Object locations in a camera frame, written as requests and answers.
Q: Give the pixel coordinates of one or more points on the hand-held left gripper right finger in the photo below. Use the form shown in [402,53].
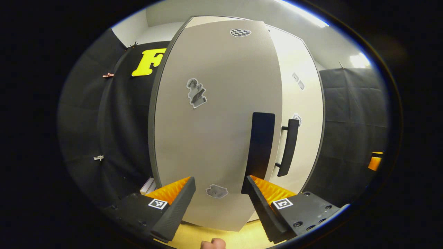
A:
[264,211]

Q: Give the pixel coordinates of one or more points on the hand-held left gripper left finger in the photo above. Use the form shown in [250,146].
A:
[174,211]

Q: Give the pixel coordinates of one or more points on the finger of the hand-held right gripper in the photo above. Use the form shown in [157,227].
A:
[374,162]

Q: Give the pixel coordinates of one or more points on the grey cabinet door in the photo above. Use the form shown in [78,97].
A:
[304,103]
[214,138]

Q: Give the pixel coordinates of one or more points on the grey cabinet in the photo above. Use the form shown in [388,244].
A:
[151,114]

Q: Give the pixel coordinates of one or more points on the white flat boards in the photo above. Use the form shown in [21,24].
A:
[148,186]

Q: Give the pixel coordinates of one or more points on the black backdrop cloth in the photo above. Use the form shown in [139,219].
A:
[114,121]
[353,131]

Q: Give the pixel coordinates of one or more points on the silver clip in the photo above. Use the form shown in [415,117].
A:
[98,157]

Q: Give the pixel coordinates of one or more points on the small ceiling light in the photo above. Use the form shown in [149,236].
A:
[360,60]

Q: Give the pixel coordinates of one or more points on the pink clip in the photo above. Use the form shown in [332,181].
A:
[108,75]

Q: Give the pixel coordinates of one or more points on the long ceiling light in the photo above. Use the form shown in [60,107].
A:
[301,12]

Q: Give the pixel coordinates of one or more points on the black clip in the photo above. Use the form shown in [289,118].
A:
[133,44]

